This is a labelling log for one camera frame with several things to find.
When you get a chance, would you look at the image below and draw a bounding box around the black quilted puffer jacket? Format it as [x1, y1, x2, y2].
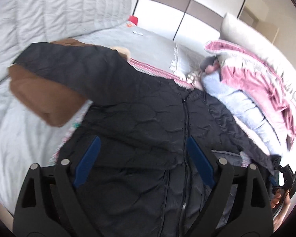
[13, 42, 274, 237]

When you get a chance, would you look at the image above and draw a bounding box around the right human hand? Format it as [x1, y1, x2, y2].
[271, 189, 291, 231]

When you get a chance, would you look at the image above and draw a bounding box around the light blue fluffy blanket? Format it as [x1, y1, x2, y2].
[201, 71, 288, 157]

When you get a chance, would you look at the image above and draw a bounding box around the brown suede coat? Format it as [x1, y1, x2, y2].
[9, 39, 139, 127]

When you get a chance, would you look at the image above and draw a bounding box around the pink fleece blanket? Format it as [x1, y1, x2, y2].
[204, 40, 296, 138]

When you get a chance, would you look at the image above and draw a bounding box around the red green patterned knit blanket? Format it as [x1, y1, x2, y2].
[47, 58, 204, 166]

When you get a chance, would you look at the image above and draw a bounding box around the beige pillow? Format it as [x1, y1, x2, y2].
[220, 13, 296, 89]

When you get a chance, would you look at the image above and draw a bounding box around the grey quilted headboard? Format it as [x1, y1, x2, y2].
[0, 0, 131, 81]

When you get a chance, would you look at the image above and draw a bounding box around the white grey wardrobe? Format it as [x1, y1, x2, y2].
[133, 0, 246, 42]

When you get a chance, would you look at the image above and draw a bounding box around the red small box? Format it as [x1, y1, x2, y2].
[128, 16, 138, 26]

